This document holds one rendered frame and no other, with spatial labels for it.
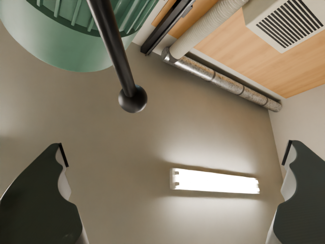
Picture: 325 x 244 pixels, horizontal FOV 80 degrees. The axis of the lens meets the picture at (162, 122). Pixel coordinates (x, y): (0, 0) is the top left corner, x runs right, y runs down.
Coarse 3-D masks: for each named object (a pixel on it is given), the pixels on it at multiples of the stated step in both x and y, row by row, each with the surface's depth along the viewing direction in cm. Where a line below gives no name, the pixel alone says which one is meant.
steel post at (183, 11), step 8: (184, 0) 150; (192, 0) 148; (176, 8) 156; (184, 8) 155; (168, 16) 164; (176, 16) 163; (184, 16) 163; (160, 24) 174; (168, 24) 171; (152, 32) 185; (160, 32) 179; (152, 40) 188; (160, 40) 187; (144, 48) 198; (152, 48) 195
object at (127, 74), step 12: (96, 0) 11; (108, 0) 12; (96, 12) 12; (108, 12) 12; (96, 24) 13; (108, 24) 13; (108, 36) 14; (120, 36) 15; (108, 48) 15; (120, 48) 15; (120, 60) 16; (120, 72) 18; (132, 84) 20; (120, 96) 22; (132, 96) 22; (144, 96) 23; (132, 108) 22
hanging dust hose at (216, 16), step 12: (228, 0) 143; (240, 0) 139; (216, 12) 151; (228, 12) 147; (204, 24) 161; (216, 24) 158; (180, 36) 184; (192, 36) 173; (204, 36) 172; (180, 48) 186
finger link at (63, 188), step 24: (48, 168) 9; (24, 192) 8; (48, 192) 8; (0, 216) 7; (24, 216) 7; (48, 216) 7; (72, 216) 7; (0, 240) 6; (24, 240) 6; (48, 240) 6; (72, 240) 6
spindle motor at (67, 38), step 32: (0, 0) 21; (32, 0) 19; (64, 0) 18; (128, 0) 19; (32, 32) 22; (64, 32) 21; (96, 32) 22; (128, 32) 24; (64, 64) 26; (96, 64) 27
